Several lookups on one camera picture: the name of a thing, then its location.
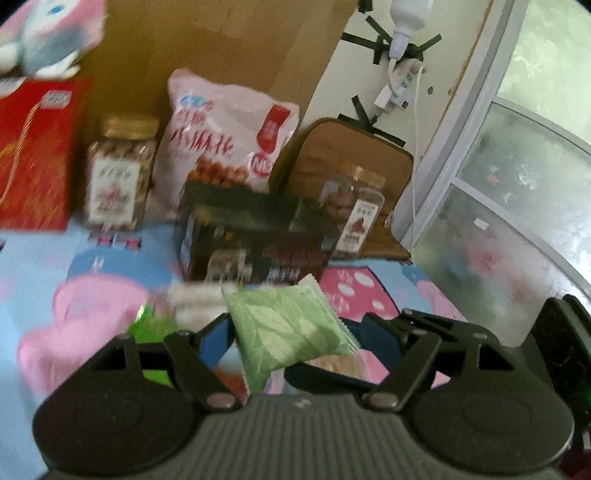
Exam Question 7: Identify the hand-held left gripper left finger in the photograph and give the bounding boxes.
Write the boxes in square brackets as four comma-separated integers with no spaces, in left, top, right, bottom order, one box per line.
[90,313,242,412]

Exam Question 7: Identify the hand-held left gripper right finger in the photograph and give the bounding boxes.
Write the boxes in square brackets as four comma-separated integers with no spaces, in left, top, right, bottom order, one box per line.
[284,308,514,412]

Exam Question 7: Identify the pale green leaf-print snack packet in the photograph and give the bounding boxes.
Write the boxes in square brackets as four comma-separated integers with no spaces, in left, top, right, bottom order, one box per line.
[222,274,362,393]

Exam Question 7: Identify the dark snack box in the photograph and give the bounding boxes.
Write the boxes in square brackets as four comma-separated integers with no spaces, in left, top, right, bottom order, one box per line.
[173,182,339,283]

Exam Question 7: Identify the white snack packet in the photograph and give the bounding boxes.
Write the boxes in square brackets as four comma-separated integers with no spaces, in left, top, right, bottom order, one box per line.
[167,282,234,326]

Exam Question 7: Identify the pink snack packet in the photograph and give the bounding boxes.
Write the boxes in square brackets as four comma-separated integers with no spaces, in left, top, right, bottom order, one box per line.
[302,348,394,385]

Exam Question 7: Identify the red-label snack jar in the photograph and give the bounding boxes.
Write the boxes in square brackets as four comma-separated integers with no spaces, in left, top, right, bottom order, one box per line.
[321,161,386,258]

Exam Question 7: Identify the printed blanket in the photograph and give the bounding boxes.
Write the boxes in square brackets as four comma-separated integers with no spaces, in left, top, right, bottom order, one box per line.
[0,222,468,480]

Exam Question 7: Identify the frosted glass window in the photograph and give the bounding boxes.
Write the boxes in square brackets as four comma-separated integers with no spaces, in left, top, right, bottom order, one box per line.
[413,0,591,347]

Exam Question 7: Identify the nut jar with gold lid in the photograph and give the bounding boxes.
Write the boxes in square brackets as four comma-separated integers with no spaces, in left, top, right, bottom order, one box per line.
[84,115,160,232]

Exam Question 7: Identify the brown fabric case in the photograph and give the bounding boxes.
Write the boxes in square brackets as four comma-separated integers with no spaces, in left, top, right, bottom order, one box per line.
[269,117,415,260]

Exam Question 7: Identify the pink snack bag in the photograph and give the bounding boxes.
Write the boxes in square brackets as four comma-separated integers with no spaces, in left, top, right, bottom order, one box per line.
[153,68,301,195]

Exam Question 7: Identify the white power strip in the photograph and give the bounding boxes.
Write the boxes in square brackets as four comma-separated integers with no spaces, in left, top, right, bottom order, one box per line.
[373,58,426,117]

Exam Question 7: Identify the red gift box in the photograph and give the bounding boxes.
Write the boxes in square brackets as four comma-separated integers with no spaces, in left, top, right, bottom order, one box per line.
[0,78,93,232]

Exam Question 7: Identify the brown cardboard sheet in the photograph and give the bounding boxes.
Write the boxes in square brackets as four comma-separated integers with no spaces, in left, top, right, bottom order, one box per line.
[76,0,362,139]

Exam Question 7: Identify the pink and grey plush toy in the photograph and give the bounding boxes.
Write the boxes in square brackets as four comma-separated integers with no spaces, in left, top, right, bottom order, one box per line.
[0,0,108,78]

